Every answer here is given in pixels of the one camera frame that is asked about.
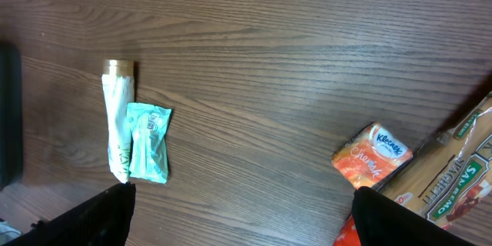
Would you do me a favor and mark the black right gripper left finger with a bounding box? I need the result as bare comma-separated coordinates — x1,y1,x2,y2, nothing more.
5,183,136,246

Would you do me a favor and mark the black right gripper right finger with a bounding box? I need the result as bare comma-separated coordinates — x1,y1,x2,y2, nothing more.
351,187,473,246

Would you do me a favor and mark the small orange snack packet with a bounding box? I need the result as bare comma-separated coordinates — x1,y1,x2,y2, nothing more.
331,122,413,189

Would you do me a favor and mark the orange spaghetti packet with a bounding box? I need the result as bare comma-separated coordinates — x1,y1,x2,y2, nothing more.
332,91,492,246

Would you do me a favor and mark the teal plastic packet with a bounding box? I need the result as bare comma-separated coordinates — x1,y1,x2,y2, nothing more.
127,102,172,184

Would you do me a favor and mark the white tube gold cap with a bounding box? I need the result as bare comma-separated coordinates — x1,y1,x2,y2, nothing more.
101,59,135,183

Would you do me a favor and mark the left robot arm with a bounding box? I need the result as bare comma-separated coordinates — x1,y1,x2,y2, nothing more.
1,41,23,190

